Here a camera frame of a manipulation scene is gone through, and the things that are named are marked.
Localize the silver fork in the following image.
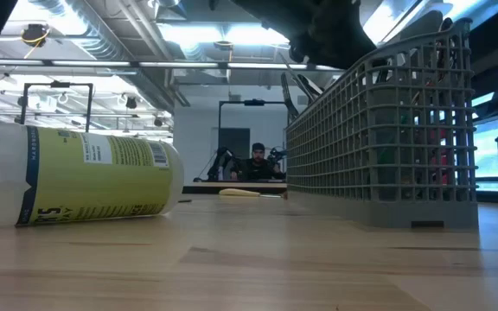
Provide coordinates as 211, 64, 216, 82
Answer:
296, 73, 324, 98

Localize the spray bottle green label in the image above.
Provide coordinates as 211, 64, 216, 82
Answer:
0, 122, 185, 229

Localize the black rectangular stand frame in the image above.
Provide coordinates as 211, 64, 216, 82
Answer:
217, 98, 290, 182
18, 80, 95, 133

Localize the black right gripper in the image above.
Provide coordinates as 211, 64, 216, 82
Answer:
230, 0, 379, 71

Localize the grey plastic cutlery basket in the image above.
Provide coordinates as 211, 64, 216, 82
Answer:
285, 16, 480, 230

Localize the red storage bin rack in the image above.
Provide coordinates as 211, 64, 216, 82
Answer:
421, 124, 454, 186

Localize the black fork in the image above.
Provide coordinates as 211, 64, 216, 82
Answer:
279, 72, 301, 123

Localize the person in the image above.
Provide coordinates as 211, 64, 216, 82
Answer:
230, 142, 285, 181

